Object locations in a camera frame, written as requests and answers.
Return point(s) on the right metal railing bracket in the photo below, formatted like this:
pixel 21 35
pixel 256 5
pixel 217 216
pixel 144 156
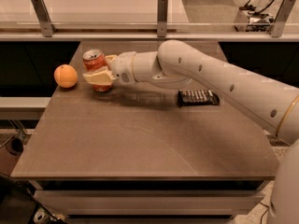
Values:
pixel 283 14

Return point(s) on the tape roll on floor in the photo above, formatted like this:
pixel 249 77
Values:
pixel 41 217

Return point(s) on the black snack bar packet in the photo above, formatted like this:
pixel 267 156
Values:
pixel 198 97

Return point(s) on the left metal railing bracket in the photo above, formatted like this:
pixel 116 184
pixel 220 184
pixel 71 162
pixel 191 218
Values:
pixel 46 26

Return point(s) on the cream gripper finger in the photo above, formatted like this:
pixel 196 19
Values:
pixel 109 59
pixel 101 76

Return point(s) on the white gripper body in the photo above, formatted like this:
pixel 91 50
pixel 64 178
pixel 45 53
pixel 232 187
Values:
pixel 123 67

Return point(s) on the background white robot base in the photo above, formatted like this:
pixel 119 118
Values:
pixel 254 18

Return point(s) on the middle metal railing bracket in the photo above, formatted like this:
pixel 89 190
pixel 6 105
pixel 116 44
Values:
pixel 162 12

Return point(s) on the metal railing bracket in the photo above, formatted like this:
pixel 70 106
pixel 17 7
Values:
pixel 162 12
pixel 283 14
pixel 46 26

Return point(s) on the orange fruit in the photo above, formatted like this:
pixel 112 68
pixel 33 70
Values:
pixel 65 76

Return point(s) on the dark bin left of table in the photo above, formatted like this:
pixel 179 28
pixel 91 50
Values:
pixel 10 153

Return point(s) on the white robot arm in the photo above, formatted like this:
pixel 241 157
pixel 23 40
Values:
pixel 270 103

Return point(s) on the red coke can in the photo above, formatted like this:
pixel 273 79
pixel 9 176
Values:
pixel 93 60

